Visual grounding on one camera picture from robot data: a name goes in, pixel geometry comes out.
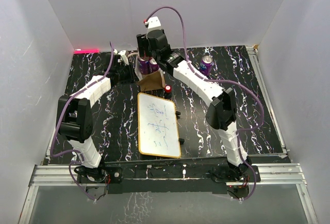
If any pink tape strip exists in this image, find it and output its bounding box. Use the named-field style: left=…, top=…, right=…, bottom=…
left=74, top=49, right=100, bottom=54

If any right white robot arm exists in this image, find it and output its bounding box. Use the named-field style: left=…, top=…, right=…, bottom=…
left=136, top=29, right=249, bottom=181

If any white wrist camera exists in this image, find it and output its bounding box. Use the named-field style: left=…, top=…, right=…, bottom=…
left=144, top=16, right=161, bottom=33
left=113, top=49, right=129, bottom=65

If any black board clip lower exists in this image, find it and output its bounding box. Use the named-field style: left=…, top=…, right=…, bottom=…
left=178, top=138, right=185, bottom=145

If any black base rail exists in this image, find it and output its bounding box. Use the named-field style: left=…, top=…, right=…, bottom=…
left=74, top=157, right=261, bottom=195

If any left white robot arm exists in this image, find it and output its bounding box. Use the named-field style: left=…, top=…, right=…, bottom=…
left=54, top=50, right=137, bottom=182

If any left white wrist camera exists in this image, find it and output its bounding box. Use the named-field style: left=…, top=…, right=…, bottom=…
left=113, top=49, right=129, bottom=65

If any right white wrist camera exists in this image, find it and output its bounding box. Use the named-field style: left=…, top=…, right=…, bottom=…
left=144, top=16, right=161, bottom=33

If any white dry-erase board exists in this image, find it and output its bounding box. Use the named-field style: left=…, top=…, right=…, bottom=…
left=138, top=93, right=181, bottom=159

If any purple fanta can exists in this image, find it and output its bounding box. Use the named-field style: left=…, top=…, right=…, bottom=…
left=199, top=55, right=213, bottom=76

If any brown canvas bag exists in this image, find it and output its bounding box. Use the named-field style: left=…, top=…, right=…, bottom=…
left=128, top=52, right=166, bottom=92

